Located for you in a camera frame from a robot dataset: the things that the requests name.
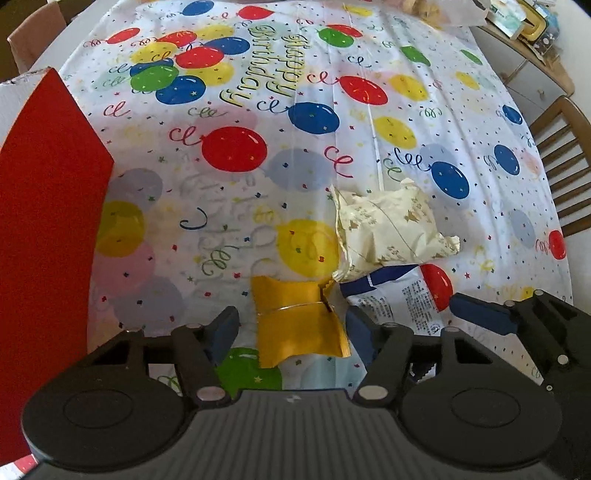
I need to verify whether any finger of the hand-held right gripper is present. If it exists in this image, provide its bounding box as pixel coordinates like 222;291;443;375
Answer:
450;292;536;337

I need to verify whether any large clear plastic bag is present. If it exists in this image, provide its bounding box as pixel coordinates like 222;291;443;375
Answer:
401;0;488;29

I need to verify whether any gold foil snack packet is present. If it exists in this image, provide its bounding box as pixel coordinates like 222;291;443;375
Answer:
250;275;352;370

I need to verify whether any white and blue snack packet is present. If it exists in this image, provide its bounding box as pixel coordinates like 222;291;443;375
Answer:
339;263;456;385

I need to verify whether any pink cloth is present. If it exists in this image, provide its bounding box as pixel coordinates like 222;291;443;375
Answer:
7;0;71;75

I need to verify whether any white cardboard box red outside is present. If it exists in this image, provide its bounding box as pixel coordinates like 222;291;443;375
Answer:
0;67;116;474

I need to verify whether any wooden sideboard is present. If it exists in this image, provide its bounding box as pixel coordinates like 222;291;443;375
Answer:
475;22;576;99

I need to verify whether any light wooden chair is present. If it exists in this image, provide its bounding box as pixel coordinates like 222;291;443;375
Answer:
526;95;591;239

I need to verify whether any balloon print tablecloth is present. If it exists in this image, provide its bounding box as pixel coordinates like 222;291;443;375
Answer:
69;0;579;394

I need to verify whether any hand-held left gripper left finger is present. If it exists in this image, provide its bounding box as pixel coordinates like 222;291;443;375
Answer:
87;305;241;409

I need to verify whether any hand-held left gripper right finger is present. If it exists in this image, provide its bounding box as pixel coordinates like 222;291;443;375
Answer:
345;305;493;409

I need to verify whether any cream gold-print snack packet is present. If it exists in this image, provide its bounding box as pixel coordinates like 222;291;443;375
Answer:
329;177;461;284

